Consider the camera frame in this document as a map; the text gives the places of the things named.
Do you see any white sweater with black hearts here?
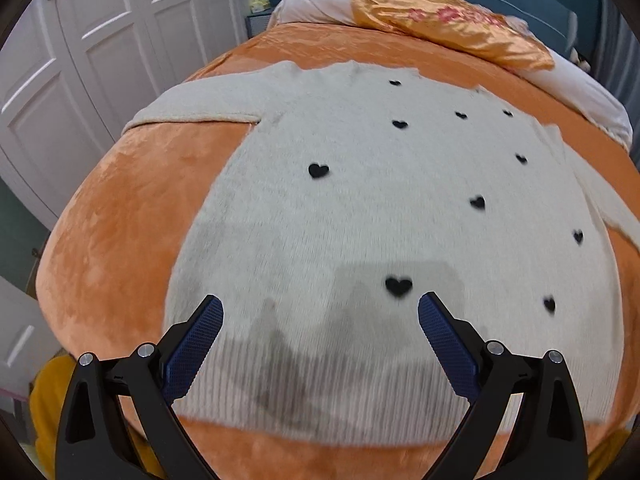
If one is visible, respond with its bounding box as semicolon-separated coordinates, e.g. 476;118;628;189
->
132;62;639;446

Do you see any yellow garment of operator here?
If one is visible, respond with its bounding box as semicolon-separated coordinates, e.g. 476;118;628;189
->
28;354;166;479

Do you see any orange plush bed cover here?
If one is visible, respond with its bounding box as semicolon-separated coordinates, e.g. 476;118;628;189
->
36;24;639;479

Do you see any grey blue curtain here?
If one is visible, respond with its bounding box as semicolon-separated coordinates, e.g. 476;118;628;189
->
593;0;640;167

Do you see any white panelled wardrobe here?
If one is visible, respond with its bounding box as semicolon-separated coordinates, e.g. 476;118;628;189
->
0;0;266;396

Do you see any dark bedside table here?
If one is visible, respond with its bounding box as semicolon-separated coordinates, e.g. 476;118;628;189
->
245;9;273;39

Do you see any orange satin floral pillow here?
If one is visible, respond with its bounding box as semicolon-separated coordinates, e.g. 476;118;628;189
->
350;0;554;72

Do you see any white pillow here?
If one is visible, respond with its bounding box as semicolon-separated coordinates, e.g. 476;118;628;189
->
269;0;632;148

